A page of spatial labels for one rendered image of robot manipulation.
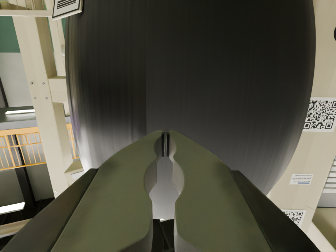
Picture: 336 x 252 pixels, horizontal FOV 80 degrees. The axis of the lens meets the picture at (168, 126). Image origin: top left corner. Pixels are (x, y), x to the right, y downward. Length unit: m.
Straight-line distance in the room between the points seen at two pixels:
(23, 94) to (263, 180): 9.94
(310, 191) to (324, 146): 0.12
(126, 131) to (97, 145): 0.04
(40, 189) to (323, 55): 11.77
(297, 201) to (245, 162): 0.39
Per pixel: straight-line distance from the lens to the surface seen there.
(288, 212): 0.64
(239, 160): 0.24
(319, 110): 0.52
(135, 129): 0.21
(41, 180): 11.58
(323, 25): 0.49
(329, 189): 0.66
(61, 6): 0.27
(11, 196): 12.27
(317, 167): 0.59
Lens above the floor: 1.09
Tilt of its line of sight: 21 degrees up
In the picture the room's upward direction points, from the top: 179 degrees counter-clockwise
